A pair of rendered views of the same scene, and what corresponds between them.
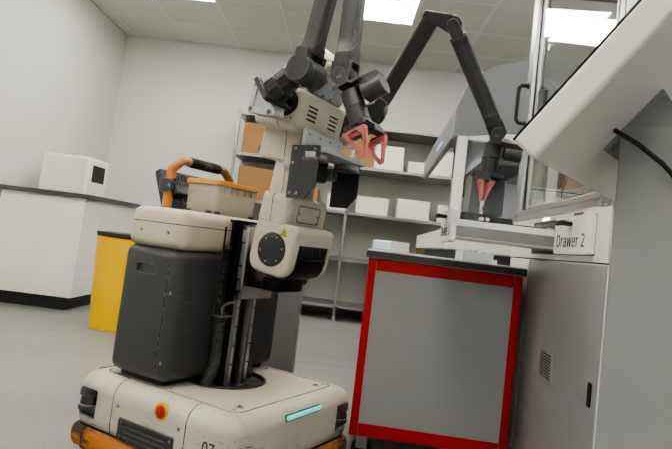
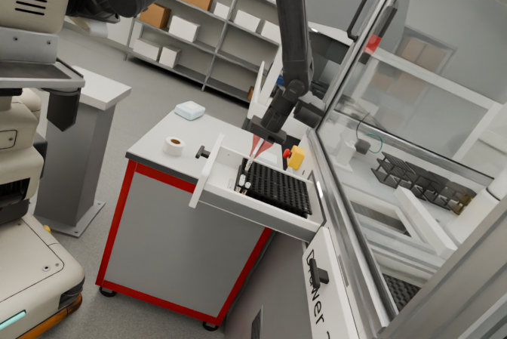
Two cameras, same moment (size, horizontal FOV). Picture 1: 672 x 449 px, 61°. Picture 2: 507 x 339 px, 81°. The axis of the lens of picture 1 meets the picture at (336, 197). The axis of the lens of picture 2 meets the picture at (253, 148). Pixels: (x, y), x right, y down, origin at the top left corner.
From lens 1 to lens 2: 136 cm
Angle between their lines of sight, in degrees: 29
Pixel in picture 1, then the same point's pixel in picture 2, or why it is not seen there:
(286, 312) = (77, 153)
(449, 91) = not seen: outside the picture
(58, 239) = not seen: outside the picture
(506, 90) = not seen: outside the picture
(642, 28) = not seen: outside the picture
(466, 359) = (206, 262)
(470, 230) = (219, 199)
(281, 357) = (72, 186)
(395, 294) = (151, 197)
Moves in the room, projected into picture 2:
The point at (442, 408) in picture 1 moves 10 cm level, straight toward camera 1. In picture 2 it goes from (176, 288) to (166, 307)
